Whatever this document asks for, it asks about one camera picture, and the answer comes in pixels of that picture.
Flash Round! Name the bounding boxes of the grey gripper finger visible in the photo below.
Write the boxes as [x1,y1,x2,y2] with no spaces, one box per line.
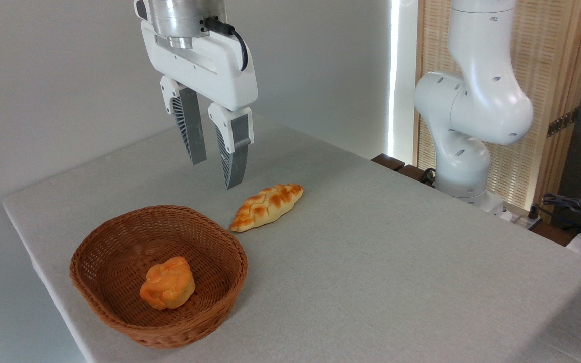
[208,103,255,190]
[160,76,207,166]

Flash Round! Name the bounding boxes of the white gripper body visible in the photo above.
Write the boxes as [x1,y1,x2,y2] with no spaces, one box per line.
[141,19,259,112]

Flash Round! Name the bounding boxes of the long braided bread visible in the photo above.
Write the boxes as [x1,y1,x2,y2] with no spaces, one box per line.
[229,184,304,233]

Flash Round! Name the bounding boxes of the round orange bread roll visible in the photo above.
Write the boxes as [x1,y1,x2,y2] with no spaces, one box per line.
[140,256,196,310]

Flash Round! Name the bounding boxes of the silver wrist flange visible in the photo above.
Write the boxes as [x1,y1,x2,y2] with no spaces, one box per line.
[134,0,227,49]

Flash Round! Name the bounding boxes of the brown wicker basket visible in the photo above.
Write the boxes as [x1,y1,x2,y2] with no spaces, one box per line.
[70,205,248,349]

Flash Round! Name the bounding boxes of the grey tablecloth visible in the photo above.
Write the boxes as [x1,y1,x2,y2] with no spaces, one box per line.
[2,113,581,363]

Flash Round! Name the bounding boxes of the dark metal screen hinge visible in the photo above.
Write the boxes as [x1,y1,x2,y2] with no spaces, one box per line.
[547,107,580,138]

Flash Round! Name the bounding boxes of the wooden slatted folding screen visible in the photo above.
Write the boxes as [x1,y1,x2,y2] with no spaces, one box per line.
[414,0,581,222]

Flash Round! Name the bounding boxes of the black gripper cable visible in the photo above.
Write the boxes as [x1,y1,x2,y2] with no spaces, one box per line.
[204,17,249,72]

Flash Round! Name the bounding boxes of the black cable bundle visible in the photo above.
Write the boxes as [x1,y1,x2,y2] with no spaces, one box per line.
[541,193,581,237]

